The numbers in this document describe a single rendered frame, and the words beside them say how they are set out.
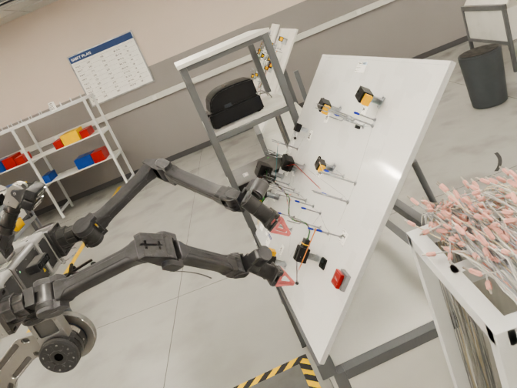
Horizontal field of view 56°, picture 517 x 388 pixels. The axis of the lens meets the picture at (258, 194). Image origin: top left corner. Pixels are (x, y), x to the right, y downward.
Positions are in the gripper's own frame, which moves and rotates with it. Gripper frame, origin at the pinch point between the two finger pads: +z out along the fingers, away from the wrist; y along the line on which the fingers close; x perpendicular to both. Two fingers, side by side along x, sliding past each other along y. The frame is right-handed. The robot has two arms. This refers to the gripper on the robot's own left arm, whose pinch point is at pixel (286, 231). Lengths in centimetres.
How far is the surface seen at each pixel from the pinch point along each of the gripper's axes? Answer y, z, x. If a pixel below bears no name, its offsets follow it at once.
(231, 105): 96, -33, -28
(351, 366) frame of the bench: -27, 38, 20
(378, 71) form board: 8, -9, -68
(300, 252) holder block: -1.2, 8.9, 2.7
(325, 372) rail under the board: -27.5, 31.7, 27.0
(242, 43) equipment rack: 86, -49, -55
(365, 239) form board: -27.1, 11.8, -15.5
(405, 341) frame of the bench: -28, 47, 3
